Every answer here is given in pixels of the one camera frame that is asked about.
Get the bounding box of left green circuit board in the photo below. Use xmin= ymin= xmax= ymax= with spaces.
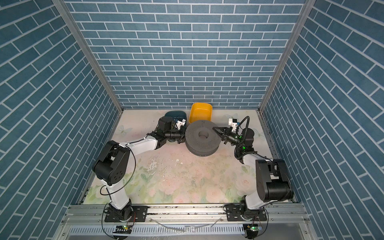
xmin=113 ymin=225 xmax=133 ymax=236

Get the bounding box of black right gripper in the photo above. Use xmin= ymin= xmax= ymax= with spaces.
xmin=214 ymin=128 xmax=244 ymax=150

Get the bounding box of aluminium corner post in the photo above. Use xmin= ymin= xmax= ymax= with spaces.
xmin=52 ymin=0 xmax=124 ymax=113
xmin=259 ymin=0 xmax=316 ymax=113

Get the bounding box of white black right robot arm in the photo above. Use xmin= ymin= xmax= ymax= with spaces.
xmin=213 ymin=127 xmax=294 ymax=220

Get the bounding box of right green circuit board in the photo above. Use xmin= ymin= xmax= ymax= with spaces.
xmin=243 ymin=224 xmax=263 ymax=240

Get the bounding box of grey perforated cable spool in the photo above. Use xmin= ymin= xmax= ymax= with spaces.
xmin=185 ymin=120 xmax=221 ymax=157

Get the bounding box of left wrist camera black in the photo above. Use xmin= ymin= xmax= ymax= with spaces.
xmin=157 ymin=117 xmax=186 ymax=132

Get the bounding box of black corrugated cable conduit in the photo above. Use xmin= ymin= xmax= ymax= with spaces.
xmin=233 ymin=116 xmax=256 ymax=160

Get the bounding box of dark teal plastic bin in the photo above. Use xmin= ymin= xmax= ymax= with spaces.
xmin=165 ymin=110 xmax=188 ymax=122

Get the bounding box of aluminium corner post left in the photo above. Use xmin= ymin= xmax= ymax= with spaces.
xmin=52 ymin=0 xmax=124 ymax=113

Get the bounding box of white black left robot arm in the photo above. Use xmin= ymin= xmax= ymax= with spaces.
xmin=93 ymin=132 xmax=185 ymax=210

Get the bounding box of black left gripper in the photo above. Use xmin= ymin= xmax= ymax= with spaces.
xmin=164 ymin=126 xmax=196 ymax=144

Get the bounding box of aluminium corner post right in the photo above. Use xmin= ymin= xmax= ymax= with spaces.
xmin=259 ymin=0 xmax=316 ymax=113

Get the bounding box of green circuit board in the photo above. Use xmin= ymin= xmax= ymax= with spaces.
xmin=113 ymin=225 xmax=133 ymax=236
xmin=243 ymin=224 xmax=263 ymax=240

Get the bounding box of yellow plastic bin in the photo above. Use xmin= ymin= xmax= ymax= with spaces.
xmin=189 ymin=103 xmax=213 ymax=124

